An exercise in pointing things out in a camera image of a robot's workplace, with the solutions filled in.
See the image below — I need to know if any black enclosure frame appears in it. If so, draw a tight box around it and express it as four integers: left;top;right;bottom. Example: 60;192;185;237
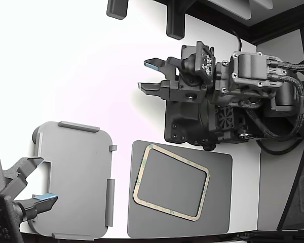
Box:
151;0;304;46

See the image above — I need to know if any dark grey rectangular mat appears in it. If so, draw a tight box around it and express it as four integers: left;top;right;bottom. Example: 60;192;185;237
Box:
127;140;233;238

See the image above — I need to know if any black braided cable bundle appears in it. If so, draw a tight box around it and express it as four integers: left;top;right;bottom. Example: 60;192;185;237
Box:
245;57;304;155

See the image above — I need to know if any arm gripper camera circuit board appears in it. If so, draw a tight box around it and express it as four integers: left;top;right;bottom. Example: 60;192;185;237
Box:
182;40;216;83

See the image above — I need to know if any light grey frame holder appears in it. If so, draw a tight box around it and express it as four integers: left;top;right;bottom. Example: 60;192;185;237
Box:
31;120;118;240

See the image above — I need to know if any thin black cable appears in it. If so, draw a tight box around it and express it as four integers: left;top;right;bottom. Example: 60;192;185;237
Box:
227;28;243;53

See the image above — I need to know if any beige rectangular adhesive frame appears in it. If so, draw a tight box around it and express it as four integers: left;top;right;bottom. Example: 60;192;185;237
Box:
133;143;210;221

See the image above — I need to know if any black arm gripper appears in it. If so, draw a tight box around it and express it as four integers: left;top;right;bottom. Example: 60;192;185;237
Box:
138;45;210;104

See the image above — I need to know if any black stand foot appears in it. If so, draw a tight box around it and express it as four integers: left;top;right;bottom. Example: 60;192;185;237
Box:
166;0;186;41
106;0;129;21

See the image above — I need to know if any fixed gripper camera circuit board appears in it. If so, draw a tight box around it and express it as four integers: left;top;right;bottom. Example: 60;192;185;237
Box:
0;193;26;243

